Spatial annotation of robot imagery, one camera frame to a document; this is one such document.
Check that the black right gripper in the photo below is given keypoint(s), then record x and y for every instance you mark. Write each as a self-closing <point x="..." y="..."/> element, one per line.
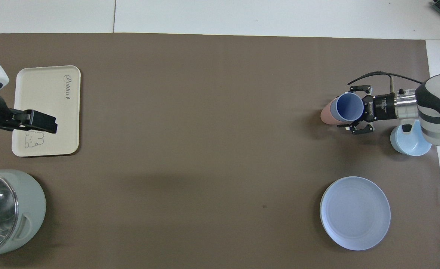
<point x="380" y="107"/>

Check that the blue ribbed cup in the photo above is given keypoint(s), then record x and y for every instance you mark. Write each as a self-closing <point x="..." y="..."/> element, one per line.
<point x="348" y="106"/>

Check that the pink cup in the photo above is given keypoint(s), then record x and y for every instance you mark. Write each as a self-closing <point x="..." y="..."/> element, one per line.
<point x="326" y="114"/>

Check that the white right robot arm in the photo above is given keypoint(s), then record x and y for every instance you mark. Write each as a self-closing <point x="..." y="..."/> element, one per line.
<point x="434" y="93"/>

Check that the cream rabbit print tray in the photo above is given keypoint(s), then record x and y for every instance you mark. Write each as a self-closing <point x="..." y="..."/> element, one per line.
<point x="44" y="93"/>

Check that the light blue bowl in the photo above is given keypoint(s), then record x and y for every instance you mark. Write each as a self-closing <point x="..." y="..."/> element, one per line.
<point x="406" y="145"/>

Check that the pale green electric pot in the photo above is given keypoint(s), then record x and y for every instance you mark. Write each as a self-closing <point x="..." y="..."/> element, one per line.
<point x="31" y="201"/>

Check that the pale blue round plate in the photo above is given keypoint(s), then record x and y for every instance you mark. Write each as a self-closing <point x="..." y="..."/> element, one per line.
<point x="354" y="213"/>

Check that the brown table mat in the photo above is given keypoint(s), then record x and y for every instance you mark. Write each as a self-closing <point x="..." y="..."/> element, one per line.
<point x="205" y="130"/>

